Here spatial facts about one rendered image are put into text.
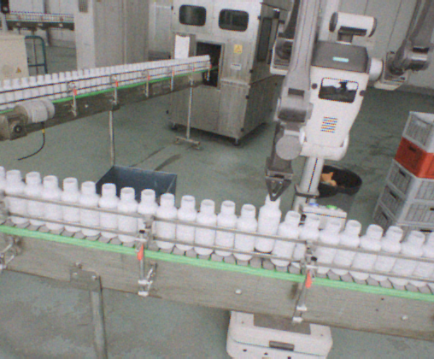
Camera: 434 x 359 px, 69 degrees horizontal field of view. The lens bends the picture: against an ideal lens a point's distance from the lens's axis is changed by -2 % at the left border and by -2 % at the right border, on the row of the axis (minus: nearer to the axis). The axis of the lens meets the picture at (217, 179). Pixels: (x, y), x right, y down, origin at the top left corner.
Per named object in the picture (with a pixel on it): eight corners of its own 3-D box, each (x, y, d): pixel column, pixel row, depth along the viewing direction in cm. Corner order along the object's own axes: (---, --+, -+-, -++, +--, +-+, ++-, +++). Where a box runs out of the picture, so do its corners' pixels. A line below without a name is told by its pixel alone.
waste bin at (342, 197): (289, 253, 261) (307, 183, 232) (284, 222, 301) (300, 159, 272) (345, 261, 258) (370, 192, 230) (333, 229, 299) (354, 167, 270)
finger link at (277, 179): (260, 203, 86) (266, 171, 82) (260, 191, 92) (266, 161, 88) (285, 207, 85) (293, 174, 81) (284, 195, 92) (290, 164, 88)
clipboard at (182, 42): (174, 58, 454) (175, 33, 440) (189, 60, 446) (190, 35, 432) (173, 58, 450) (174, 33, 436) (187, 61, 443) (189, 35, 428)
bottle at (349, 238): (349, 268, 97) (367, 223, 90) (344, 279, 92) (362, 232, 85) (331, 259, 100) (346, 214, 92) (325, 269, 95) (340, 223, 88)
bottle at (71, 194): (66, 222, 102) (60, 176, 95) (85, 220, 104) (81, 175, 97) (63, 233, 97) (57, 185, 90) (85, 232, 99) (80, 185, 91)
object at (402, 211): (396, 223, 278) (406, 201, 268) (376, 199, 314) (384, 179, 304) (460, 229, 280) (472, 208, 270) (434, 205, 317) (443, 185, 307)
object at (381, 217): (387, 244, 287) (395, 223, 278) (369, 218, 324) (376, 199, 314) (450, 249, 290) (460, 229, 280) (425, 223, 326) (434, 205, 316)
